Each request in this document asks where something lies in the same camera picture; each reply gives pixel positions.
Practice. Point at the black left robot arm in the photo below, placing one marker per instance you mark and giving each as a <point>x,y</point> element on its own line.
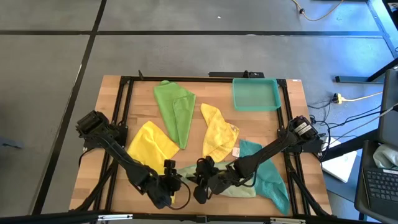
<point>124,161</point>

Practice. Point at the computer keyboard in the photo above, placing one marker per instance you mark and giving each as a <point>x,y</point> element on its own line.
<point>382,189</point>

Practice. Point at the teal microfiber towel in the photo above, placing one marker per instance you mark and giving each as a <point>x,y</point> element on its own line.
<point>273,186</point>

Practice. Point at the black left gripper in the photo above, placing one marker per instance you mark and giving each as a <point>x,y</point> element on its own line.
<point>169,185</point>

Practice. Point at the computer monitor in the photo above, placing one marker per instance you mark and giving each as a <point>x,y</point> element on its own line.
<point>388,109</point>

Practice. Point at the black aluminium table frame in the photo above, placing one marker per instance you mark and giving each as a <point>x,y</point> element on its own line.
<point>186,78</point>

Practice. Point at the white crumpled cloth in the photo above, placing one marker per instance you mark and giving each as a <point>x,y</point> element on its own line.
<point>385,157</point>

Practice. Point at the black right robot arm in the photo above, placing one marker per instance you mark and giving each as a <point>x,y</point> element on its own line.
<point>267,149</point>

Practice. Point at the teal translucent plastic bin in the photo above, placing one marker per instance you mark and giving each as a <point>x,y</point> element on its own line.
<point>256,95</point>

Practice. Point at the yellow microfiber towel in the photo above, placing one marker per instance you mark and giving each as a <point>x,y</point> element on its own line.
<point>217,133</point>
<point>149,146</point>

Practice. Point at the black clamp bracket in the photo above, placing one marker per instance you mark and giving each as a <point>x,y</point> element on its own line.
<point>230,74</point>

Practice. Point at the black desk leg bar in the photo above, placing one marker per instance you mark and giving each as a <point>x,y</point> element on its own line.
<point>351,144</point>

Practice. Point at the sage green microfiber towel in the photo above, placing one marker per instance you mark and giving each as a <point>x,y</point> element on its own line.
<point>245,192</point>

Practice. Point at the lime green microfiber towel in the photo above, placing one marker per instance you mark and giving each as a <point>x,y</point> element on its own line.
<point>174,105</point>

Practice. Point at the silver metal bracket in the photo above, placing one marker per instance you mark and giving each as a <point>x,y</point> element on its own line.
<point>287,221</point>
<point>115,217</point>

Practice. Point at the white notebook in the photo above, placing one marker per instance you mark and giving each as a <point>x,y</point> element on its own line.
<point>340,165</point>

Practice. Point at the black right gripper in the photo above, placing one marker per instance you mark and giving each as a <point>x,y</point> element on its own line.
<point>217,180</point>

